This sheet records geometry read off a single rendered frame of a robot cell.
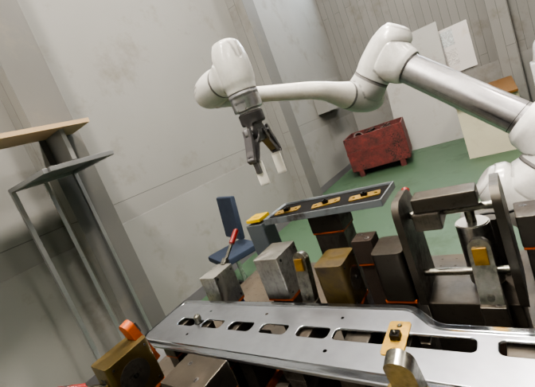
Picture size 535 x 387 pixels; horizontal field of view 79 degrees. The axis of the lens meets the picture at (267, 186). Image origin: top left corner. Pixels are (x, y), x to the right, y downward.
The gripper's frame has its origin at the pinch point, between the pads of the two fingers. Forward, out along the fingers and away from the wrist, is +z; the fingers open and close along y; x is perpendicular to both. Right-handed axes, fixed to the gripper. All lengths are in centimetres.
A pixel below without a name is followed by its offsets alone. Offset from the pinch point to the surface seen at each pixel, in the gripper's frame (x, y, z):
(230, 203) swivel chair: -140, -168, 38
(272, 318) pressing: 2.0, 30.8, 28.4
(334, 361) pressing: 21, 44, 29
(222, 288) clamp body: -22.1, 16.3, 26.9
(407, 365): 36, 55, 19
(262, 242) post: -12.0, 1.4, 20.3
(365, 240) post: 25.6, 18.3, 18.3
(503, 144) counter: 120, -442, 115
